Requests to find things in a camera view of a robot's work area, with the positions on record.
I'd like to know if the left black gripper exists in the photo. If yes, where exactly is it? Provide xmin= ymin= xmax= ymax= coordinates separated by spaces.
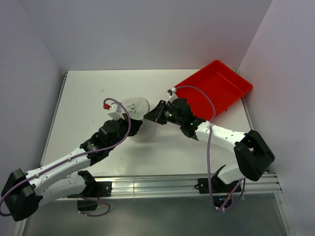
xmin=108 ymin=113 xmax=142 ymax=150

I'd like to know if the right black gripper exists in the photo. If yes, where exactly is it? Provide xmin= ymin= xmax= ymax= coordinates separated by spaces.
xmin=144 ymin=100 xmax=184 ymax=126

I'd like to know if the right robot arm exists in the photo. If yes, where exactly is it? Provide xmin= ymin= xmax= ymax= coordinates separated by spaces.
xmin=144 ymin=98 xmax=275 ymax=192

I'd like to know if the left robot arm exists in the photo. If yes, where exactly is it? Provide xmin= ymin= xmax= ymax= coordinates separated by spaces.
xmin=0 ymin=118 xmax=143 ymax=222

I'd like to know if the red plastic tray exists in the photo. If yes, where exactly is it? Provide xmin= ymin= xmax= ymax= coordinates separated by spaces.
xmin=175 ymin=60 xmax=253 ymax=120

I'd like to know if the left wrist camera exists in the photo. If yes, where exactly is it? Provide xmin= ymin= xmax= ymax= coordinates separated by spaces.
xmin=103 ymin=102 xmax=125 ymax=120

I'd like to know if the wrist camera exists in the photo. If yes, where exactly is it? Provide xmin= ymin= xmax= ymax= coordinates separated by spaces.
xmin=166 ymin=87 xmax=178 ymax=102
xmin=103 ymin=102 xmax=125 ymax=120

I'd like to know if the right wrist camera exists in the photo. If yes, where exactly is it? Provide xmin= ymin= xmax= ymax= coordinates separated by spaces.
xmin=166 ymin=87 xmax=178 ymax=102

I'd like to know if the aluminium rail frame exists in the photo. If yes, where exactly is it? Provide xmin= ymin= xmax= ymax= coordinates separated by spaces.
xmin=13 ymin=69 xmax=296 ymax=236

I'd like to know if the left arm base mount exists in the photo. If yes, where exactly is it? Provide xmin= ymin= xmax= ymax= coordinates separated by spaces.
xmin=75 ymin=181 xmax=112 ymax=217

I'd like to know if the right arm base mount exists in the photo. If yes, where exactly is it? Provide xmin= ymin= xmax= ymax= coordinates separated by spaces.
xmin=196 ymin=167 xmax=241 ymax=212

